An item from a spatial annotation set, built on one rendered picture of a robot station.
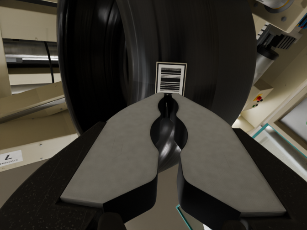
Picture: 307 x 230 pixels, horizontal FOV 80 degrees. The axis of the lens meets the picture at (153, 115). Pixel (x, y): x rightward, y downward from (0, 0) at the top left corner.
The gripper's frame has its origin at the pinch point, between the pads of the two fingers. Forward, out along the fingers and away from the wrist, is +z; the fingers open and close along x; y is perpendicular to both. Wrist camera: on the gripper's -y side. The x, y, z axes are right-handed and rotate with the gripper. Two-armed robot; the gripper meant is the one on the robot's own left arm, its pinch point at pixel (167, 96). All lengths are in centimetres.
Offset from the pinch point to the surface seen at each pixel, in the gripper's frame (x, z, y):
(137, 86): -3.9, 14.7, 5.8
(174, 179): 36, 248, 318
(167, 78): 0.4, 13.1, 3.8
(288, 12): 26.1, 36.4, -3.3
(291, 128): 54, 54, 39
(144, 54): -3.0, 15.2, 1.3
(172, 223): 30, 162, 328
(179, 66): 1.8, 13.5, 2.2
